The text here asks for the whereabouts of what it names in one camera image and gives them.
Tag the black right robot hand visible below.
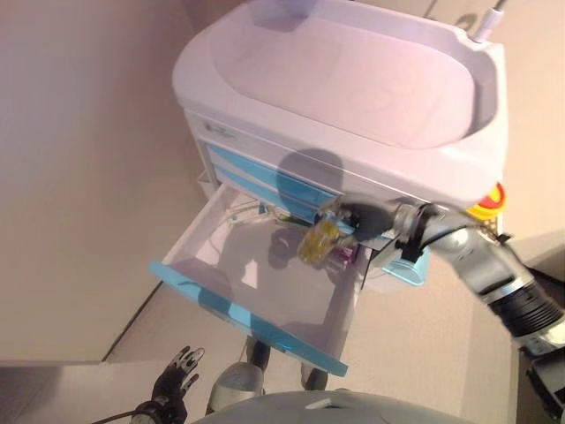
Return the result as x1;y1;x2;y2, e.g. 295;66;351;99
315;198;398;248

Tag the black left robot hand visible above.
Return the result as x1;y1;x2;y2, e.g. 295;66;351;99
152;346;207;407

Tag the yellow medicine jar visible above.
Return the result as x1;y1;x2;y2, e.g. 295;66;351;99
298;218;341;269

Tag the large blue-front cart drawer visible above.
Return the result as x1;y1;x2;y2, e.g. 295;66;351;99
147;183;367;376

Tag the pink item in drawer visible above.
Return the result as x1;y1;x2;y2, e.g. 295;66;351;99
333;246;358;266

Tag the slim blue-front cart drawer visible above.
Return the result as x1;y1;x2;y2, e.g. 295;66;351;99
211;163;328;222
205;143;341;200

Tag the blue-lid waste bin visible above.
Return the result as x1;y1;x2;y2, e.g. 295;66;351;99
381;246;432;288

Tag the grey left robot leg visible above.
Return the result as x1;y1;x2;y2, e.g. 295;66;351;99
209;339;270;414

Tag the grey robot leg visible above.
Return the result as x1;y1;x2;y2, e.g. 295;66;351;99
209;339;270;414
299;360;330;392

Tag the yellow sharps container red lid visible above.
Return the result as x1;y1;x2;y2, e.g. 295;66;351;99
467;181;507;222

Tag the white packaged medical item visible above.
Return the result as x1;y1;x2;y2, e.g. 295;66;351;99
222;201;283;229

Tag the grey right robot leg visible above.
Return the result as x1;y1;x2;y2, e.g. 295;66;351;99
299;360;330;392

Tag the white medical cart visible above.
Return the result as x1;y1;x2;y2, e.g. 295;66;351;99
171;0;507;292

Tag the grey robot torso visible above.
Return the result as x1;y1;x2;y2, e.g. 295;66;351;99
189;388;509;424

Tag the metal IV pole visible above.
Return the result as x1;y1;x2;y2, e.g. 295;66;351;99
471;0;507;45

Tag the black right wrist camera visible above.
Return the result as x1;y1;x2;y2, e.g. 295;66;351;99
399;240;432;266

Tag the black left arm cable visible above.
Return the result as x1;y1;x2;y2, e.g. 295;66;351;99
99;408;147;424

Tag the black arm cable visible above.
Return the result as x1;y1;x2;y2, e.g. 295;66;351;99
423;201;531;275
99;408;147;424

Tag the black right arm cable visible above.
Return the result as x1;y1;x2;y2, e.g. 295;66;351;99
423;201;531;275

